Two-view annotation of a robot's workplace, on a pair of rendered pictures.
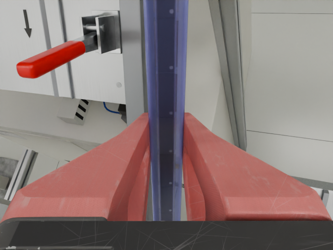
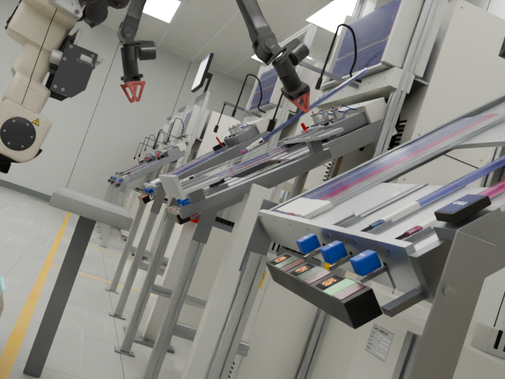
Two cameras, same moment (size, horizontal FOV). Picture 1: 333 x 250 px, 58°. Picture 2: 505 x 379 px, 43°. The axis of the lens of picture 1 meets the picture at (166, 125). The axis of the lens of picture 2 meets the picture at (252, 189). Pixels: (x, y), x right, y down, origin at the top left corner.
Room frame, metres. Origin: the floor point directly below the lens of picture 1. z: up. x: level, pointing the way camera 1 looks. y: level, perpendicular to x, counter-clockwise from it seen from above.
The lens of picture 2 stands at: (-1.84, -0.94, 0.69)
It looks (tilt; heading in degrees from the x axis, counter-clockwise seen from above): 3 degrees up; 29
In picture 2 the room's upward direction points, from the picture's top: 19 degrees clockwise
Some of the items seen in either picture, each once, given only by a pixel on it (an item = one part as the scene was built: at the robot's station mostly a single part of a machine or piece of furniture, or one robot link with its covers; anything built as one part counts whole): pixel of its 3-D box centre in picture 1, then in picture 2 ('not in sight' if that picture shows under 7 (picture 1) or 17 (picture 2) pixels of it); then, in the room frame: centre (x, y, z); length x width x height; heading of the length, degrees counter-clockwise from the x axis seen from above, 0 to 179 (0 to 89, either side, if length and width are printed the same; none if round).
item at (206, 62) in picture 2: not in sight; (205, 76); (3.99, 3.29, 2.10); 0.58 x 0.14 x 0.41; 43
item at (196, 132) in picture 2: not in sight; (182, 178); (4.09, 3.18, 0.95); 1.36 x 0.82 x 1.90; 133
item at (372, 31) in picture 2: not in sight; (376, 48); (0.52, 0.03, 1.52); 0.51 x 0.13 x 0.27; 43
